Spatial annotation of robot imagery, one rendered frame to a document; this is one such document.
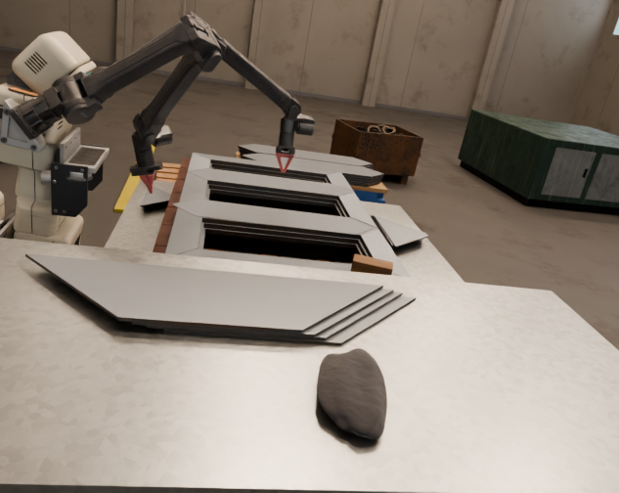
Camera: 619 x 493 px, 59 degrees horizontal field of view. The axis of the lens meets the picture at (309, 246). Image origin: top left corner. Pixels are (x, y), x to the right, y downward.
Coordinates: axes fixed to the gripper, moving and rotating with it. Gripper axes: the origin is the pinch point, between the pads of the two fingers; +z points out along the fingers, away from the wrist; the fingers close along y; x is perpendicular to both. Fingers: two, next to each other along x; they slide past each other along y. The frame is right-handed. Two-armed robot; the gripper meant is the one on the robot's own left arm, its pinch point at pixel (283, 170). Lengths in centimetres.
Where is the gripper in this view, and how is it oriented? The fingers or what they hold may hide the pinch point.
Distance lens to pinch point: 212.5
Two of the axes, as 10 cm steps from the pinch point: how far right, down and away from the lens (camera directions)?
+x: -9.8, -0.8, -1.6
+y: -1.4, -1.8, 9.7
